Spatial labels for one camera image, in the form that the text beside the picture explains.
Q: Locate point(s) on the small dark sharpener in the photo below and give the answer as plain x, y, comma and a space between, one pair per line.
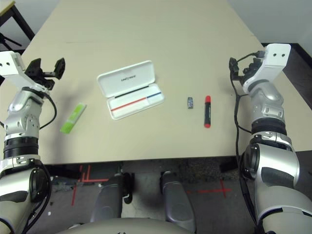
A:
190, 103

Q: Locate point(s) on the grey robot right leg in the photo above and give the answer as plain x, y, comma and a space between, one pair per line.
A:
175, 202

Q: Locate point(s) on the black marker with red cap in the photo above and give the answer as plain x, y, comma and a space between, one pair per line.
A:
207, 112

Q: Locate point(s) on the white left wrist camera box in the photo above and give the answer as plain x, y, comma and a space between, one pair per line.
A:
9, 65

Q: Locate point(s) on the green eraser pack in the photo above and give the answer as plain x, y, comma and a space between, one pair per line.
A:
73, 119

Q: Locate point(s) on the side table with black frame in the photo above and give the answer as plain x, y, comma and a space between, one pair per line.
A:
24, 23

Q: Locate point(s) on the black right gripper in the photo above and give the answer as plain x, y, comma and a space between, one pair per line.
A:
246, 75

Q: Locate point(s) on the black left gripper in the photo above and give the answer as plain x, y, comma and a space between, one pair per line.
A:
46, 81

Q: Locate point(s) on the grey robot left leg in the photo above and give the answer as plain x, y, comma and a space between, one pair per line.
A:
107, 200

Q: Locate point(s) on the grey robot leg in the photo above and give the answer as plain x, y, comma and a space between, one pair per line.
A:
107, 200
175, 202

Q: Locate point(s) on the white plastic pencil case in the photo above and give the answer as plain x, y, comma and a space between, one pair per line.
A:
126, 78

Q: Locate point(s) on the grey-blue foam scrap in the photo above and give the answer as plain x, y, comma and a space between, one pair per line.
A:
62, 187

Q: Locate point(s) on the black tripod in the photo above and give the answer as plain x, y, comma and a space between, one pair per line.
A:
9, 41

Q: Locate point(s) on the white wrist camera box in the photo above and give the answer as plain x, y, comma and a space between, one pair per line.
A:
275, 61
9, 65

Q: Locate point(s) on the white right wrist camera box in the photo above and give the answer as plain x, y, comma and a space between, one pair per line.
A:
275, 61

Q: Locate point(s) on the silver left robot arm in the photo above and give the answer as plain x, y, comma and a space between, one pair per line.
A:
22, 117

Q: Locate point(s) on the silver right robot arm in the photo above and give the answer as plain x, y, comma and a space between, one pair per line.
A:
268, 102

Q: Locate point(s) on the grey robot torso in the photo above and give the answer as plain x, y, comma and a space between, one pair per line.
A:
122, 228

